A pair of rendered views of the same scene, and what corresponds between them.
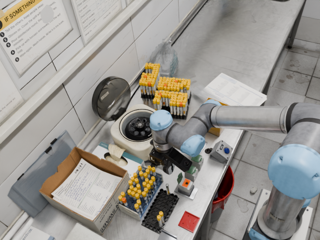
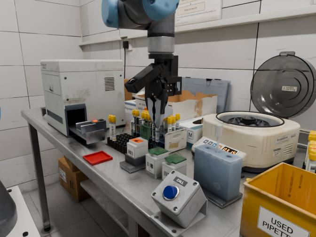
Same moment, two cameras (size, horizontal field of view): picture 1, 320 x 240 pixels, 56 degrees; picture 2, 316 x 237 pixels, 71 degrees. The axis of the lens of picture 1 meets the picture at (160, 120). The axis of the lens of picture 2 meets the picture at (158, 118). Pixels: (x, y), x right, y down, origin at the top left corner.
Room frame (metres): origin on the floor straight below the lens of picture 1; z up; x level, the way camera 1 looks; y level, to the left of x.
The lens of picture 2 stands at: (0.80, -0.63, 1.17)
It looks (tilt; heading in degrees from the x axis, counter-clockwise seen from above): 14 degrees down; 105
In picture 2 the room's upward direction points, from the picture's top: straight up
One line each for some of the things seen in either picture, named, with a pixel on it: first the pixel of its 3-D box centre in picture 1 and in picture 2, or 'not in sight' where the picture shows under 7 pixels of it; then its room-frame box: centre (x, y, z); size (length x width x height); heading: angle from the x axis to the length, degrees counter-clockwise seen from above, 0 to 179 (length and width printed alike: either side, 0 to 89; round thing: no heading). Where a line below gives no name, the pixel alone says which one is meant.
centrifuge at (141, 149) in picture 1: (144, 133); (243, 137); (0.89, 0.08, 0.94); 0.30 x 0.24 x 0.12; 46
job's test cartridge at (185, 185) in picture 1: (185, 186); (137, 150); (0.59, -0.07, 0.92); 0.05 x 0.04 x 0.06; 55
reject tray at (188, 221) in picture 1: (189, 221); (97, 157); (0.45, -0.06, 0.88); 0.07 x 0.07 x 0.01; 55
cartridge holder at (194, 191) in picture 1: (185, 189); (138, 159); (0.59, -0.07, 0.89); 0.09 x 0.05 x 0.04; 55
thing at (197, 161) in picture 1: (197, 161); (174, 170); (0.71, -0.14, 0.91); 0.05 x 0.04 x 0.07; 55
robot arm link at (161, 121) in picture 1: (162, 127); (160, 15); (0.63, 0.00, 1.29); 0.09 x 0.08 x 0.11; 46
